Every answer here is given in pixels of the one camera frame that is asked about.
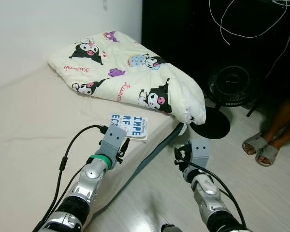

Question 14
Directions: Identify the white book with blue letters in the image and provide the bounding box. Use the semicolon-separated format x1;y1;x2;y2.
110;114;149;142

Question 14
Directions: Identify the cream cartoon print blanket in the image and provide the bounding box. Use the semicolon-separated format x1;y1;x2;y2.
47;30;207;127

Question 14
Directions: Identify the grey slipper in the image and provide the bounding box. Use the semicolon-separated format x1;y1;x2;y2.
255;144;280;167
243;133;269;155

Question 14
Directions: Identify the grey robot right leg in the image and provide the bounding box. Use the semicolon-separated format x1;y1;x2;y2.
160;223;177;232

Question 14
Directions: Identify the black standing fan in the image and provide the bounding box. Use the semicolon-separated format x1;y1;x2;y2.
191;63;254;140

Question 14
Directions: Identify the bed with cream sheet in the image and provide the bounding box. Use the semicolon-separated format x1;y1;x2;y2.
0;63;182;232

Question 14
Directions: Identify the person bare leg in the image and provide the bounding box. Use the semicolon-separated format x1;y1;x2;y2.
261;94;290;141
273;116;290;149

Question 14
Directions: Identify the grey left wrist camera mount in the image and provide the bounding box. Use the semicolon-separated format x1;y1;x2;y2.
101;126;127;158

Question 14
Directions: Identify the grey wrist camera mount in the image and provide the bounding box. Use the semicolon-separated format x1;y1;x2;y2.
101;126;127;158
189;139;212;167

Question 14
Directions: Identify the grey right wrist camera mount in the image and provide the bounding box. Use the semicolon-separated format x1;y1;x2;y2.
189;139;212;167

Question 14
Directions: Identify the white hanging cable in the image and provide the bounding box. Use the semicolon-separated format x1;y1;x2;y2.
209;0;288;46
266;10;290;80

